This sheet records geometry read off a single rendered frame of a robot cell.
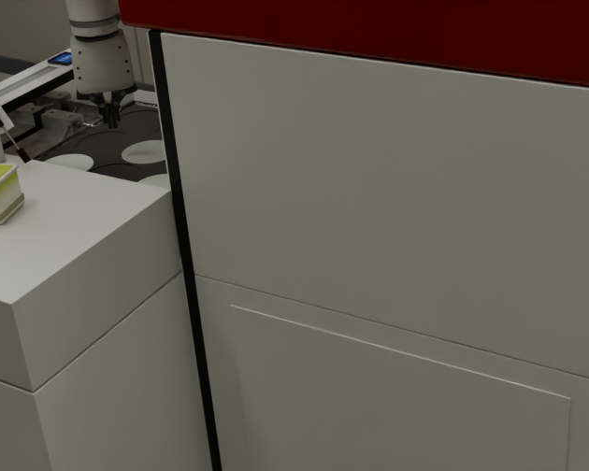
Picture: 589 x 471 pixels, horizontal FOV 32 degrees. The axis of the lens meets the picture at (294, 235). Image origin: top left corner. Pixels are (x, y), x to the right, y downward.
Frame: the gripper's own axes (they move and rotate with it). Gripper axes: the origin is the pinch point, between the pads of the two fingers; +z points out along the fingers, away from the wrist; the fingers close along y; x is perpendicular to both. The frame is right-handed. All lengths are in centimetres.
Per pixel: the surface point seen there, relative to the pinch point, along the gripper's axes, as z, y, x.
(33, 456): 29, 19, 53
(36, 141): 10.0, 14.8, -17.4
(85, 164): 8.0, 5.9, 1.0
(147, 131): 8.0, -6.2, -9.4
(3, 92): 2.4, 19.9, -26.2
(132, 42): 72, -15, -259
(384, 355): 21, -33, 56
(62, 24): 69, 14, -288
